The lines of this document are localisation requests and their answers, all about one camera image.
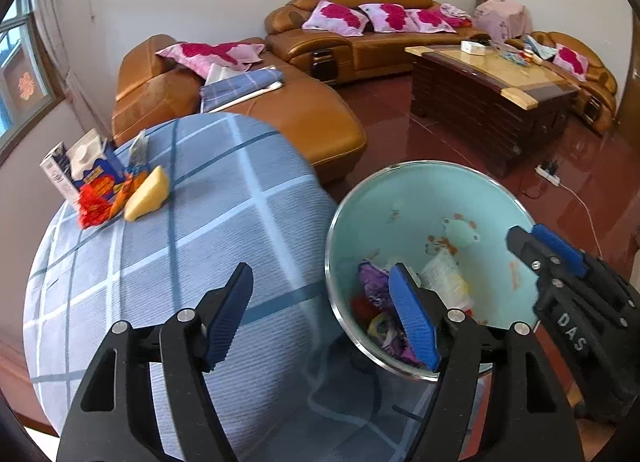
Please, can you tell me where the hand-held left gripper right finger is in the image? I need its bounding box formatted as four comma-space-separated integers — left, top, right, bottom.
388, 263, 586, 462

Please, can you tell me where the dark wooden coffee table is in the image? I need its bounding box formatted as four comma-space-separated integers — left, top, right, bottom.
404, 42, 581, 177

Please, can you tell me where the white power cable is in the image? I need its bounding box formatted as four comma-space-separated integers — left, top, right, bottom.
559, 181, 604, 257

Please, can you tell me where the light blue cloth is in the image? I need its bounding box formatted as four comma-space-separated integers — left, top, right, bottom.
522, 34, 558, 60

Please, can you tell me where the clear plastic packet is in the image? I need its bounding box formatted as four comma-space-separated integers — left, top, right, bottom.
127, 129, 151, 175

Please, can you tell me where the blue plaid tablecloth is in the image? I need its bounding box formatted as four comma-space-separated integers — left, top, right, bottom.
22, 112, 486, 462

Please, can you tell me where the brown leather armchair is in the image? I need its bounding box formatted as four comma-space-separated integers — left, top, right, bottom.
505, 32, 618, 135

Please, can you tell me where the window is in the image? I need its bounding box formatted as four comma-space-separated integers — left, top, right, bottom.
0, 0, 66, 157

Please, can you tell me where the pink cloth cover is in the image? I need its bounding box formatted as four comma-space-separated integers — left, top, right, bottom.
474, 0, 533, 37

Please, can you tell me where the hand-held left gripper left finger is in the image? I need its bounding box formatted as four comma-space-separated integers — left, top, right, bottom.
56, 262, 254, 462

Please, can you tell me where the white folded cloth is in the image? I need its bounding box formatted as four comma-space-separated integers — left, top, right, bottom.
204, 63, 237, 87

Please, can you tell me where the small orange wrapper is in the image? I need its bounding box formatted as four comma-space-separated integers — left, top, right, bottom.
107, 171, 150, 219

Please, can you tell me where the red crinkled wrapper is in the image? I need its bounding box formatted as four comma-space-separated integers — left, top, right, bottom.
76, 184, 123, 230

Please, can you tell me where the light blue bowl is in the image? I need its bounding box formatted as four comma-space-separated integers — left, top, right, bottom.
324, 160, 543, 383

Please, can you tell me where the pink floral pillow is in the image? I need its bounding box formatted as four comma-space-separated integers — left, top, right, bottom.
301, 0, 371, 36
407, 8, 457, 34
156, 42, 266, 80
357, 3, 416, 34
552, 43, 591, 81

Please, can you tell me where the blue carton with white top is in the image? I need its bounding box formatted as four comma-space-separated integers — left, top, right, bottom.
65, 128, 126, 193

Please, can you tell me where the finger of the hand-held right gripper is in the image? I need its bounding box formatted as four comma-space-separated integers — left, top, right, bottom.
531, 224, 592, 279
506, 225, 557, 279

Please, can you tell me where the yellow foil wrapper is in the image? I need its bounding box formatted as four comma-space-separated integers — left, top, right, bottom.
367, 313, 398, 343

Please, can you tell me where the white and yellow wrapper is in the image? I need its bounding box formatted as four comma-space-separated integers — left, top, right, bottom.
419, 248, 473, 313

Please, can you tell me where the yellow sponge wedge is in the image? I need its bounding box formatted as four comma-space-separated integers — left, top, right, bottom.
123, 165, 172, 221

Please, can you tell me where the red plastic wrapper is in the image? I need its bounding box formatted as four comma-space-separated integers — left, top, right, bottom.
350, 294, 382, 323

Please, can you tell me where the white and blue box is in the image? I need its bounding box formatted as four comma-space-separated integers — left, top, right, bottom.
40, 142, 83, 210

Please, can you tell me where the white power strip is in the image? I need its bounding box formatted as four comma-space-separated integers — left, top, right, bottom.
535, 162, 562, 187

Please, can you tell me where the brown leather chaise sofa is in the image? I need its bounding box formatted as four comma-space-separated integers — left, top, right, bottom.
111, 34, 368, 185

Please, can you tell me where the blue plaid folded sheet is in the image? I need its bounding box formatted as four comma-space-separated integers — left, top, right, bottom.
200, 66, 285, 113

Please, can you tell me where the brown wooden door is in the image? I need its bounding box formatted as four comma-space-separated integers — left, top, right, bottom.
629, 9, 640, 102

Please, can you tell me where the pale curtain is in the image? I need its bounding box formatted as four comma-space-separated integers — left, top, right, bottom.
27, 0, 83, 107

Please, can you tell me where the pink patterned cloth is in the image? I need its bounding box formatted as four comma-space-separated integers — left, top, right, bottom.
439, 2, 473, 28

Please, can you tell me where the purple foil wrapper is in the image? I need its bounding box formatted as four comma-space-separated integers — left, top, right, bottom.
357, 262, 426, 368

